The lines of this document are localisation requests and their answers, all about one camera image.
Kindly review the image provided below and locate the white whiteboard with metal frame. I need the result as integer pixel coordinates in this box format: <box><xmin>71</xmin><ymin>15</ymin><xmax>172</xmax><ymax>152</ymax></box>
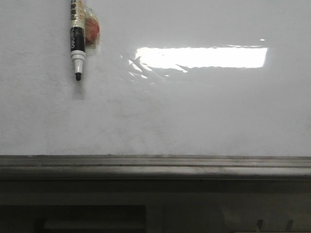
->
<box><xmin>0</xmin><ymin>0</ymin><xmax>311</xmax><ymax>179</ymax></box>

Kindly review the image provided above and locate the black and white whiteboard marker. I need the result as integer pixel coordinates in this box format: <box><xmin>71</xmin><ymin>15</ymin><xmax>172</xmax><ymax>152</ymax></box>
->
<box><xmin>70</xmin><ymin>0</ymin><xmax>86</xmax><ymax>81</ymax></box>

